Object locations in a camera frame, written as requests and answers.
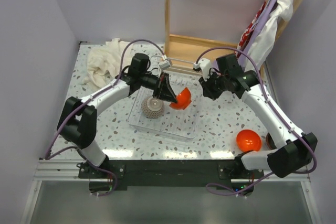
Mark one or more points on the white hanging cloth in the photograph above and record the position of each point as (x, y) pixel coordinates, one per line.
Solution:
(263, 39)

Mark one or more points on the wooden tray stand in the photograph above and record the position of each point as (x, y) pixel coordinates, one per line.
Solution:
(185, 50)

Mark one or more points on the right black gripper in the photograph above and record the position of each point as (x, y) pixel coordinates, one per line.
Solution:
(207, 92)

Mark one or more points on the cream crumpled cloth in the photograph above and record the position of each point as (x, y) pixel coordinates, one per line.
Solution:
(104, 62)

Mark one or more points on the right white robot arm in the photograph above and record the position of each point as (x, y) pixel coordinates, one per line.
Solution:
(293, 148)

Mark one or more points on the black glossy bowl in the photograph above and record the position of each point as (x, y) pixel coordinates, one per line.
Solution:
(269, 142)

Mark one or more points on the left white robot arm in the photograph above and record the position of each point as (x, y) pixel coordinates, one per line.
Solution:
(78, 121)

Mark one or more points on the white wire dish rack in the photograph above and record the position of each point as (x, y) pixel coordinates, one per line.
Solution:
(177, 124)

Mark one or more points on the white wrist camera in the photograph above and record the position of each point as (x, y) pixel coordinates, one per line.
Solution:
(165, 63)
(204, 66)

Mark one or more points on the aluminium rail frame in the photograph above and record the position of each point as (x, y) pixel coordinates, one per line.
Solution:
(166, 191)

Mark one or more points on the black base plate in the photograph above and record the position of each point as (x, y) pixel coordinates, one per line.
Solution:
(123, 174)

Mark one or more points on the red white patterned cloth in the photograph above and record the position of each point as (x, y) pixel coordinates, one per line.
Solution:
(252, 27)

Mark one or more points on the brown patterned bowl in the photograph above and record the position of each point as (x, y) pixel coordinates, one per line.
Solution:
(152, 108)

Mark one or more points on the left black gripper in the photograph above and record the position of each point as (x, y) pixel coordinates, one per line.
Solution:
(160, 86)

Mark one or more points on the orange bowl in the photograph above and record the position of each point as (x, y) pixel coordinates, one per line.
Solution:
(248, 140)
(183, 100)

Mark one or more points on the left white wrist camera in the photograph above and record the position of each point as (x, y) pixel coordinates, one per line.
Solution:
(165, 63)

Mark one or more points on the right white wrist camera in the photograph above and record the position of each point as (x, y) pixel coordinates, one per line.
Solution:
(204, 66)

